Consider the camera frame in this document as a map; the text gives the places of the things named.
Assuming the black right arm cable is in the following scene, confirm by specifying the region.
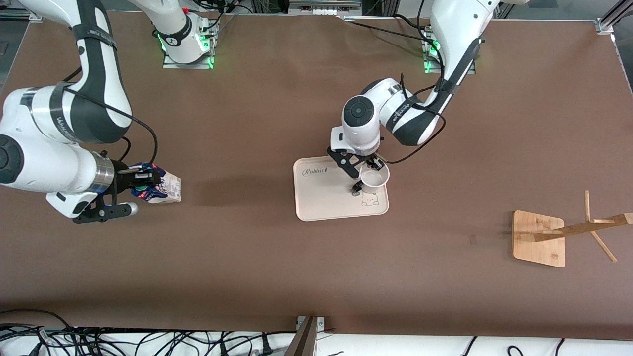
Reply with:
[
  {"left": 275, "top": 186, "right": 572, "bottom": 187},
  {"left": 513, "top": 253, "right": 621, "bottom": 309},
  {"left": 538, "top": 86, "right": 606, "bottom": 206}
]
[{"left": 61, "top": 64, "right": 159, "bottom": 172}]

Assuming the white power strip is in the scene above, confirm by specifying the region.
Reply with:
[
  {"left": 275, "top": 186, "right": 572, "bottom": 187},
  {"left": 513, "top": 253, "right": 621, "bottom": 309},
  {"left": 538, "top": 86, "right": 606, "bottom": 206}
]
[{"left": 289, "top": 0, "right": 362, "bottom": 16}]

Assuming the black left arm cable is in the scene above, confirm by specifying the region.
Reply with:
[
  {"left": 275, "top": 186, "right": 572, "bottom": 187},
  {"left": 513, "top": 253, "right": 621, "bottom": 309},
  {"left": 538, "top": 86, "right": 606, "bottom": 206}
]
[{"left": 380, "top": 0, "right": 449, "bottom": 165}]

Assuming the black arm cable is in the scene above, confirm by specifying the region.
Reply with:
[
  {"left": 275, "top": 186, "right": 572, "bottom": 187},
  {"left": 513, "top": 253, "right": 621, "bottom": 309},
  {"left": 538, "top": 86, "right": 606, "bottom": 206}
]
[
  {"left": 380, "top": 0, "right": 449, "bottom": 165},
  {"left": 61, "top": 64, "right": 159, "bottom": 172}
]

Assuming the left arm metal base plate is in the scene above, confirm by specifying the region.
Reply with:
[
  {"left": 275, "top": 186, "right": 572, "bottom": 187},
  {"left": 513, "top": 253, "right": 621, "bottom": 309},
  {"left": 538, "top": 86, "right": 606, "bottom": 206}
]
[{"left": 423, "top": 27, "right": 477, "bottom": 75}]

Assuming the thick black looping cable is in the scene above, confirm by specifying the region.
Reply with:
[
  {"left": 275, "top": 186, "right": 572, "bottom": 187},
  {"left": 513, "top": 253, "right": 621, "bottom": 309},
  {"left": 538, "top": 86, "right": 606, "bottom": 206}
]
[{"left": 0, "top": 309, "right": 76, "bottom": 333}]

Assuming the black cable on table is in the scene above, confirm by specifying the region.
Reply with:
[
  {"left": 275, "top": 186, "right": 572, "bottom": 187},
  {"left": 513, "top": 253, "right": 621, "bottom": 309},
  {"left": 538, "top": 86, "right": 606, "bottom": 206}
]
[{"left": 343, "top": 14, "right": 436, "bottom": 45}]

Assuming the wooden mug stand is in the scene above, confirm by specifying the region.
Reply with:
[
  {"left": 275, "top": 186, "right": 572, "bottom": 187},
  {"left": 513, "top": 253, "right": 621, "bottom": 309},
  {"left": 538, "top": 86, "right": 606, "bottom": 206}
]
[{"left": 512, "top": 190, "right": 633, "bottom": 268}]

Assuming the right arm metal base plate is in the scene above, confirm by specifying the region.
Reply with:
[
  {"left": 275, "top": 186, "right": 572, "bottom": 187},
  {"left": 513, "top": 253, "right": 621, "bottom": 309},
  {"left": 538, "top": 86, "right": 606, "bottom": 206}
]
[{"left": 162, "top": 25, "right": 215, "bottom": 70}]

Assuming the white smiley mug black handle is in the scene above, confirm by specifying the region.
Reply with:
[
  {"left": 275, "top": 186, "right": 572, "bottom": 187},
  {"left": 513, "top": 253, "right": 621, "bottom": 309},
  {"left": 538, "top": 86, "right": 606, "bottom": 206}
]
[{"left": 352, "top": 163, "right": 391, "bottom": 197}]

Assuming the black cable with plug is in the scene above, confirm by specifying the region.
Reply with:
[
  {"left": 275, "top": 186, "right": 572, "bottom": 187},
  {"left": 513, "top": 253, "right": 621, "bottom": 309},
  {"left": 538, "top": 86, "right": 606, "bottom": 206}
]
[{"left": 218, "top": 331, "right": 276, "bottom": 356}]

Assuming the aluminium frame profile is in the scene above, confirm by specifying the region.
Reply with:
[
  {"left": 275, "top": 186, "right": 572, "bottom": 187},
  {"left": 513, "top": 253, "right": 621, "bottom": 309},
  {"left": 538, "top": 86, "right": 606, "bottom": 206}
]
[
  {"left": 595, "top": 0, "right": 633, "bottom": 36},
  {"left": 0, "top": 7, "right": 46, "bottom": 23}
]

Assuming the grey metal bar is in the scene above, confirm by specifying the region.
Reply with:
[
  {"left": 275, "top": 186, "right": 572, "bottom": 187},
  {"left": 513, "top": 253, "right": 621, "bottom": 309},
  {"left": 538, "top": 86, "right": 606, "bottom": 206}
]
[{"left": 284, "top": 316, "right": 318, "bottom": 356}]

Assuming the metal corner bracket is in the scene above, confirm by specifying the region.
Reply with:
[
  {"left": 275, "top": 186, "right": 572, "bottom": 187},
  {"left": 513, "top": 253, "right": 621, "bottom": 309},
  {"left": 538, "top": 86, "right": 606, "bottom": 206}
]
[{"left": 296, "top": 316, "right": 326, "bottom": 342}]

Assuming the blue milk carton green cap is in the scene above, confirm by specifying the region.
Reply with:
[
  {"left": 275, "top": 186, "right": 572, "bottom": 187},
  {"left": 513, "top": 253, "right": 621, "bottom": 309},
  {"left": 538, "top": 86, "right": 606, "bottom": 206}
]
[{"left": 131, "top": 164, "right": 182, "bottom": 205}]

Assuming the cream rabbit print tray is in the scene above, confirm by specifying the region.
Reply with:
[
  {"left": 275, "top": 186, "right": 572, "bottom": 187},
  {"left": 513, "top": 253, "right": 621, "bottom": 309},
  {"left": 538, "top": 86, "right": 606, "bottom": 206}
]
[{"left": 293, "top": 156, "right": 390, "bottom": 222}]

